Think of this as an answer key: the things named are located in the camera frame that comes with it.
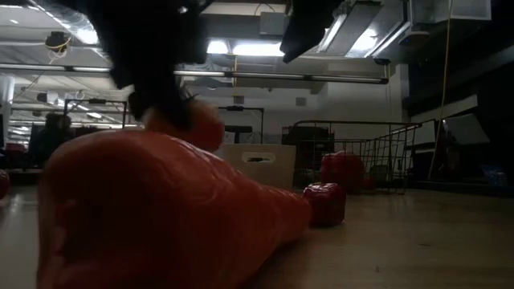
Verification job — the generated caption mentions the person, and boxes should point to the person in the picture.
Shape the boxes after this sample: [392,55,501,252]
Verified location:
[35,112,76,166]

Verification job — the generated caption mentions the orange carrot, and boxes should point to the orange carrot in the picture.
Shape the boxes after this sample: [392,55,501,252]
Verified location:
[35,128,313,289]

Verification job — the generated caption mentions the small red pepper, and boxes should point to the small red pepper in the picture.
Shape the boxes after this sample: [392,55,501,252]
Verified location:
[302,182,347,228]

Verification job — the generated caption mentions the red bell pepper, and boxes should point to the red bell pepper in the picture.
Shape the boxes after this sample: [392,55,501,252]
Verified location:
[320,150,365,195]

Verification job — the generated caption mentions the orange fruit with green calyx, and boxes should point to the orange fruit with green calyx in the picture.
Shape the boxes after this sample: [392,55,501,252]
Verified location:
[142,99,226,153]

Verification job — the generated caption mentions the white board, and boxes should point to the white board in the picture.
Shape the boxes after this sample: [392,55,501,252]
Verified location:
[443,113,492,146]

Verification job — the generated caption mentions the wire mesh basket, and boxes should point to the wire mesh basket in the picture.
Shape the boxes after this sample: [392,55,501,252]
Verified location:
[292,119,423,197]

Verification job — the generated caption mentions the white plastic bin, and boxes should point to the white plastic bin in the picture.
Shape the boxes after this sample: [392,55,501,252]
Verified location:
[216,143,297,190]

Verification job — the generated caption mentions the ceiling cable reel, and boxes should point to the ceiling cable reel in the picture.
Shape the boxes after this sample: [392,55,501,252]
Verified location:
[44,31,72,53]

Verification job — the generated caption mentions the rectangular metal duct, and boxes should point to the rectangular metal duct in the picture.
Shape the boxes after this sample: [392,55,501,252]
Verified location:
[316,0,413,61]

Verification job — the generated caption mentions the yellow hanging cable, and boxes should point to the yellow hanging cable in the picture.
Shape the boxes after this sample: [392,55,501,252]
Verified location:
[427,0,454,181]

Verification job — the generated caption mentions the dark cabinet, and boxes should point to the dark cabinet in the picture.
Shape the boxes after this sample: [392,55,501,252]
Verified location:
[281,125,335,189]

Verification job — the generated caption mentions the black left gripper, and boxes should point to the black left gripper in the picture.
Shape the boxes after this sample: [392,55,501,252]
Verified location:
[80,0,210,130]

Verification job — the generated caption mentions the long ceiling light rail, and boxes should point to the long ceiling light rail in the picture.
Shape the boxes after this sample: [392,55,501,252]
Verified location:
[0,63,390,85]

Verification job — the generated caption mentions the bright ceiling light panels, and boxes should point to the bright ceiling light panels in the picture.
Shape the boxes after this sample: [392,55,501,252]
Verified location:
[206,39,287,58]

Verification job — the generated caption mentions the white ceiling box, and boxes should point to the white ceiling box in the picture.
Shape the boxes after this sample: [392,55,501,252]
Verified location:
[259,10,287,38]

